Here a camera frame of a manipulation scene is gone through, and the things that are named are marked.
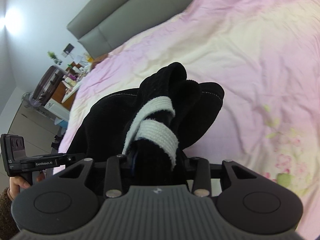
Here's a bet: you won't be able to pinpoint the person's left hand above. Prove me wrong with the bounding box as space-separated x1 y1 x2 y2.
8 176 31 201

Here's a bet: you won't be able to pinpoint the grey padded headboard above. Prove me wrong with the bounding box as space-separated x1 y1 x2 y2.
67 0 193 58

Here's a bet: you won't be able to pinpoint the small green plant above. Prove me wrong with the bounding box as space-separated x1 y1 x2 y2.
47 51 60 64

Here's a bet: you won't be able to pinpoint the pink cream bed duvet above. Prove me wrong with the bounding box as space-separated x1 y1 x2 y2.
59 0 319 239

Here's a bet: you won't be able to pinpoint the black pants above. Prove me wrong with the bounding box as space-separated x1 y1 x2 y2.
66 62 225 186

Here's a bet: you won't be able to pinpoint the cluttered bedside desk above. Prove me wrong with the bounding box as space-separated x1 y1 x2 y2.
61 43 93 110

